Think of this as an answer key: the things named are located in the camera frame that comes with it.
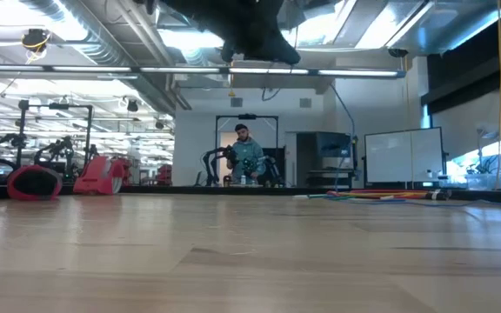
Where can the person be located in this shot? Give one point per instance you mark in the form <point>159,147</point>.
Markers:
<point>248,150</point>

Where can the silver air duct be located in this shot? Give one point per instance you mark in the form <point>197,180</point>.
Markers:
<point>115,48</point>

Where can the black gantry frame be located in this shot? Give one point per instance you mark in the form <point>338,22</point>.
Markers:
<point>247,116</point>
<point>57,106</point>

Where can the long ceiling light bar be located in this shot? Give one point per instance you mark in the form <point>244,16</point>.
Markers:
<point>102,68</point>

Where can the black cabinet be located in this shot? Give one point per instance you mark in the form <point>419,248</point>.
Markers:
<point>278,156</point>

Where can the grey wall vent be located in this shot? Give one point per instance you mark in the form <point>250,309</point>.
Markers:
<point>305,102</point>
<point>236,102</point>

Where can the red cabinet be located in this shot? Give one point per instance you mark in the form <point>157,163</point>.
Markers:
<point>164,174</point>

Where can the grey cabinet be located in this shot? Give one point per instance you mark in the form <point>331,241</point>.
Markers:
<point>320,148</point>

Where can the black aluminium table frame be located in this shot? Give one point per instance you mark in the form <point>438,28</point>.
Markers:
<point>168,190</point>

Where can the red tape dispenser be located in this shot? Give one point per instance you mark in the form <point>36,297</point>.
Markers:
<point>100,175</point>

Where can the clear plastic bin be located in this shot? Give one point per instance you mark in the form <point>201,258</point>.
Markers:
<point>489,181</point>

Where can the whiteboard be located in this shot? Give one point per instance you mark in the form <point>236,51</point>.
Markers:
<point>402,154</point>

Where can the black background robot arm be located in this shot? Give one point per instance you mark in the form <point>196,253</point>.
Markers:
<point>272,167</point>
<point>61,145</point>
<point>220,150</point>
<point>13,140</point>

